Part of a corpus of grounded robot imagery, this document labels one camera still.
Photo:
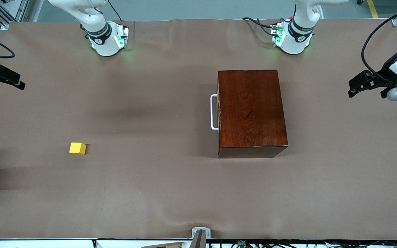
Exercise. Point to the brown table cover sheet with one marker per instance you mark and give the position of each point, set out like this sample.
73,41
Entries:
115,189

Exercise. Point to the yellow cube block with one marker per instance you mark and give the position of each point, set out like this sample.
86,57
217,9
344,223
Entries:
78,148

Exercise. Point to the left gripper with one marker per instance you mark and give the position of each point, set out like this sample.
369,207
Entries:
387,73

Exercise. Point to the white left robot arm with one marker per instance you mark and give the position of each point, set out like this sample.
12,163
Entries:
296,38

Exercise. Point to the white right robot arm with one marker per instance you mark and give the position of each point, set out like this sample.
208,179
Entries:
102,44

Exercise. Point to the grey metal table bracket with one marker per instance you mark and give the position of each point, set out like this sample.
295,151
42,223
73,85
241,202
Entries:
200,234

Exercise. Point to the light wooden board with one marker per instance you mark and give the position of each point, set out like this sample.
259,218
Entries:
164,245

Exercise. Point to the dark wooden drawer cabinet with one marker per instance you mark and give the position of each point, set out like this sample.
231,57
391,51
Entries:
253,113

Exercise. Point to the aluminium frame structure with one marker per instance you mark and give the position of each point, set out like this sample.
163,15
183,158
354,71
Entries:
2,21

